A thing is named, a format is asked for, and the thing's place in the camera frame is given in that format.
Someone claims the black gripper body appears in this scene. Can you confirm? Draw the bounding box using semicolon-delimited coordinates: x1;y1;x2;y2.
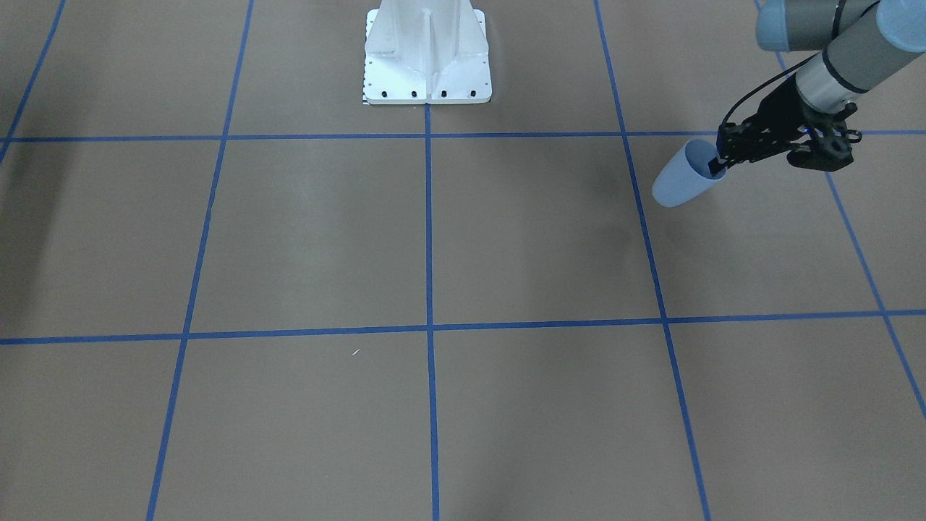
715;76;820;169

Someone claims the light blue plastic cup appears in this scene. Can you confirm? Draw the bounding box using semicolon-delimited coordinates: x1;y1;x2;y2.
651;139;725;208

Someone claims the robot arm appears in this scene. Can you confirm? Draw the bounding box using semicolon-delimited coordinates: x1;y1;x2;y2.
707;1;925;179

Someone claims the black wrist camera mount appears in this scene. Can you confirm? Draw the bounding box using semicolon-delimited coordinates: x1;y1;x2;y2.
785;101;863;172

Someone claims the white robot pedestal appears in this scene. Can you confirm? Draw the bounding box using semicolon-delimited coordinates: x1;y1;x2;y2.
362;1;493;105

